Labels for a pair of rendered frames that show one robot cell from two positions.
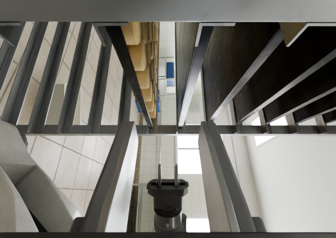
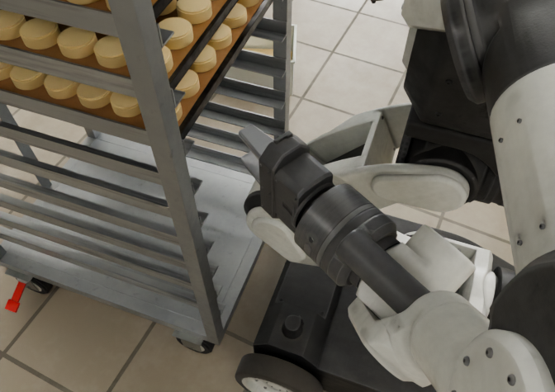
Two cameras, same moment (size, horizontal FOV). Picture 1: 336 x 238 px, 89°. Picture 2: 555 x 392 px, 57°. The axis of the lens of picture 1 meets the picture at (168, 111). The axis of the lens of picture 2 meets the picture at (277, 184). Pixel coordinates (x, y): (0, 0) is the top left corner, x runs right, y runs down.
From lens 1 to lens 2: 0.56 m
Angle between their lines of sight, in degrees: 52
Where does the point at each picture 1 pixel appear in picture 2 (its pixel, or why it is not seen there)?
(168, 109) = not seen: outside the picture
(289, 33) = (163, 35)
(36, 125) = (273, 125)
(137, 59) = (190, 91)
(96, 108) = (248, 59)
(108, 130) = (280, 48)
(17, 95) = (236, 141)
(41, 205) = (343, 144)
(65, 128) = (277, 97)
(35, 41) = not seen: hidden behind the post
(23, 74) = (208, 134)
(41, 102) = (244, 120)
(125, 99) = not seen: hidden behind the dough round
